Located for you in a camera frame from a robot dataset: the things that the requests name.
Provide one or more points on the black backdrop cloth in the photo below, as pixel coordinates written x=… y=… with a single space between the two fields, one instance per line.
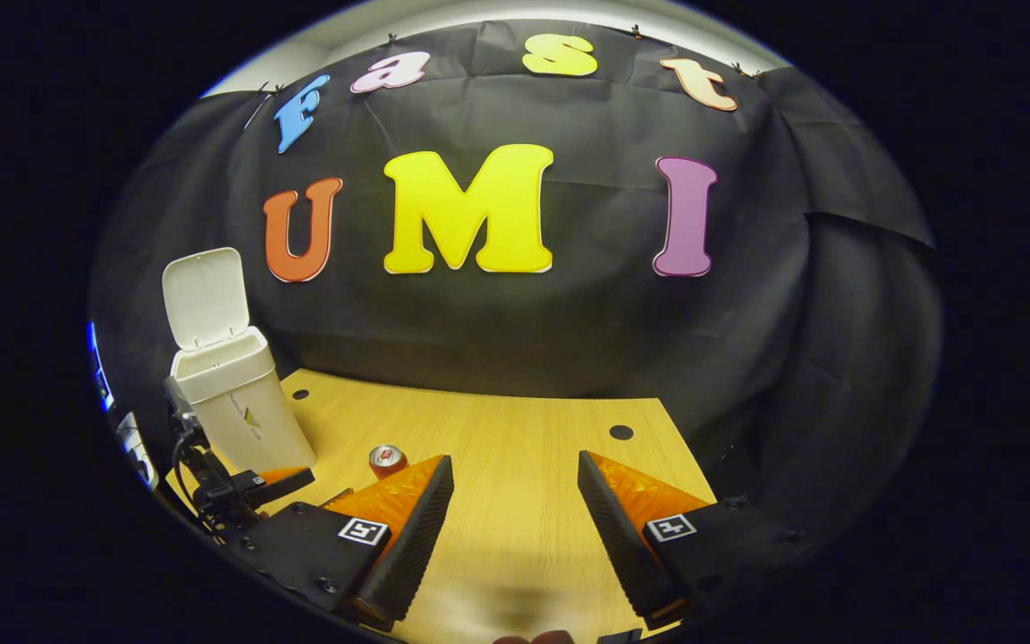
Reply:
x=613 y=340

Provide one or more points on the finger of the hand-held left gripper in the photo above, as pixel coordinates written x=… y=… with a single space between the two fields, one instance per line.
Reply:
x=287 y=485

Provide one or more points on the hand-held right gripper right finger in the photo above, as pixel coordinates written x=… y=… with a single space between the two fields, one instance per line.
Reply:
x=627 y=537

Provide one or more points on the white desktop garbage bin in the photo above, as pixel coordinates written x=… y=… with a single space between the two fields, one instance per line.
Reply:
x=233 y=394

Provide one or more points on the red pop can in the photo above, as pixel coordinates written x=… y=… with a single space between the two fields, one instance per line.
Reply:
x=387 y=462

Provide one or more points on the computer monitor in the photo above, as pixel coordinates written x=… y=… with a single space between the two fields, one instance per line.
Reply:
x=97 y=376

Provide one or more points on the white side desk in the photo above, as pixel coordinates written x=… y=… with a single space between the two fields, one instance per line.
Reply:
x=138 y=447

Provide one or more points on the wooden desktop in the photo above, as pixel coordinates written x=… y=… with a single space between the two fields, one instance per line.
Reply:
x=515 y=447

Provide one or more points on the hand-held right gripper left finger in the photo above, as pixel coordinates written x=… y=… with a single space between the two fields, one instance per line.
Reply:
x=408 y=546

